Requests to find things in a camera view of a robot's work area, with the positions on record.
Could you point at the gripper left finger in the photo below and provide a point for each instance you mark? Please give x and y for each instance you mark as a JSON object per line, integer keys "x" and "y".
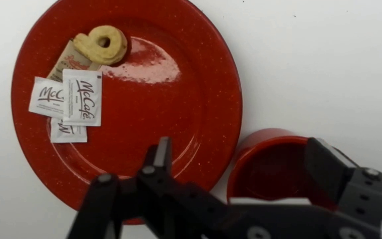
{"x": 159, "y": 192}

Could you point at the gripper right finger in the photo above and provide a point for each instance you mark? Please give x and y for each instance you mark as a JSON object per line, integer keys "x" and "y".
{"x": 353, "y": 186}

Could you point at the red speckled plate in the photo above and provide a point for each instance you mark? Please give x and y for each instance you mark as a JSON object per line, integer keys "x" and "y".
{"x": 164, "y": 109}

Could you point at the red cup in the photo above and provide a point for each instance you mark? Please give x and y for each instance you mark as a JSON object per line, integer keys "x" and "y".
{"x": 270, "y": 169}

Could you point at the white sugar packet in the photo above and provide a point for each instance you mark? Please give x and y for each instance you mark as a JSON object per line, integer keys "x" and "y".
{"x": 82, "y": 98}
{"x": 46, "y": 98}
{"x": 68, "y": 132}

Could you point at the brown sugar packet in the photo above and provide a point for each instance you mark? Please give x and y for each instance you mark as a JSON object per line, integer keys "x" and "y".
{"x": 68, "y": 61}

